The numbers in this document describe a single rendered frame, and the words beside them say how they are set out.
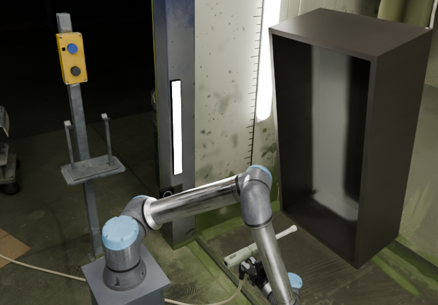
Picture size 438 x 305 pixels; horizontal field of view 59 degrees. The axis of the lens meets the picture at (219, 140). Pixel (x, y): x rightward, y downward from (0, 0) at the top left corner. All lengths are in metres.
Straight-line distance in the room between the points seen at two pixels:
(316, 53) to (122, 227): 1.34
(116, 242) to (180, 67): 1.09
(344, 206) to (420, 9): 1.38
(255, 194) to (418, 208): 1.76
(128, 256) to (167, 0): 1.30
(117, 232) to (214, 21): 1.31
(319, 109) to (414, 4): 0.99
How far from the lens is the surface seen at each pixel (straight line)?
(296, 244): 2.99
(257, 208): 1.48
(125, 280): 1.80
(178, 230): 2.83
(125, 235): 1.68
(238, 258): 2.08
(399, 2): 2.96
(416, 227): 3.04
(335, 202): 2.63
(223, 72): 2.47
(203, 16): 2.31
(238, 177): 1.60
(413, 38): 1.72
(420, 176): 3.10
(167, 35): 2.22
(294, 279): 1.92
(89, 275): 1.93
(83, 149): 2.47
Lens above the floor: 1.97
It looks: 26 degrees down
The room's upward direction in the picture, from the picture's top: 2 degrees clockwise
